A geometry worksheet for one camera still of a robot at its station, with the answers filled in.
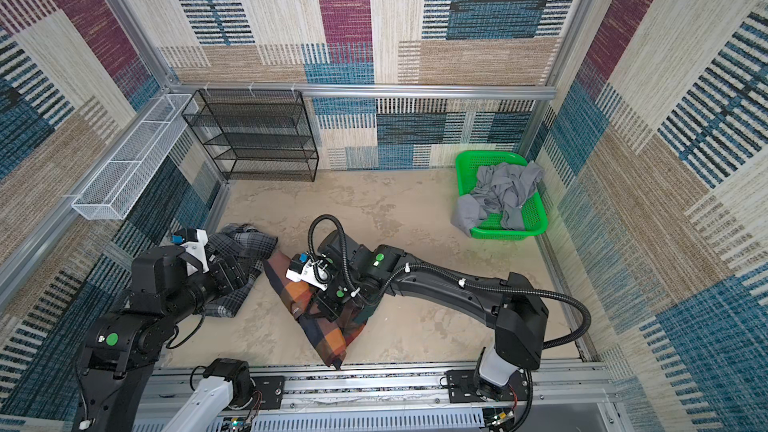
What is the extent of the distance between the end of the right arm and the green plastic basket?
0.50 m

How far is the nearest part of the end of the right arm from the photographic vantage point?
0.60m

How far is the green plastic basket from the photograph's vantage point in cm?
98
